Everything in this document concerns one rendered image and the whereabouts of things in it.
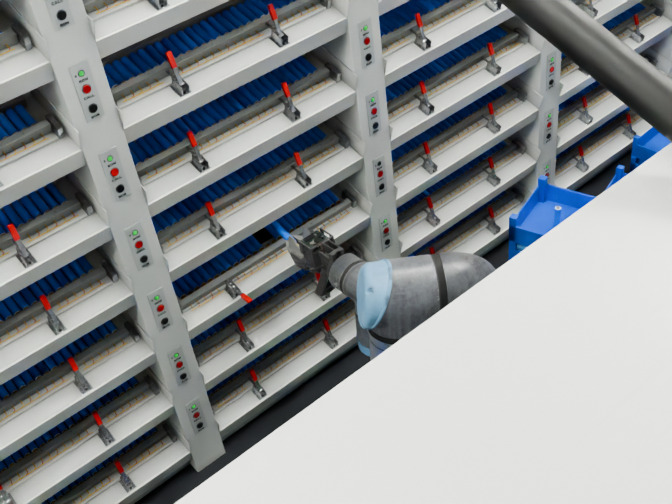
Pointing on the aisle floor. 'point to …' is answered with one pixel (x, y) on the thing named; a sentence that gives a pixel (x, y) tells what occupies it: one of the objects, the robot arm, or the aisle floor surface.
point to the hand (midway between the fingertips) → (293, 243)
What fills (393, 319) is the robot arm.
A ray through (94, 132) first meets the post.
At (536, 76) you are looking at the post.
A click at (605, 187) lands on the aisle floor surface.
